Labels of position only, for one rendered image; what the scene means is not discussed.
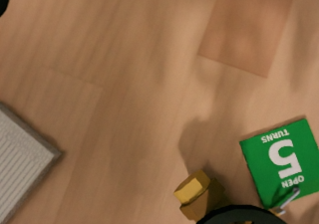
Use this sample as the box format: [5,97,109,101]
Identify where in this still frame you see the green tag with chain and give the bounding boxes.
[239,117,319,216]

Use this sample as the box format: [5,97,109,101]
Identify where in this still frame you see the dark grey pipe with metal clamp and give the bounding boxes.
[173,169,287,224]

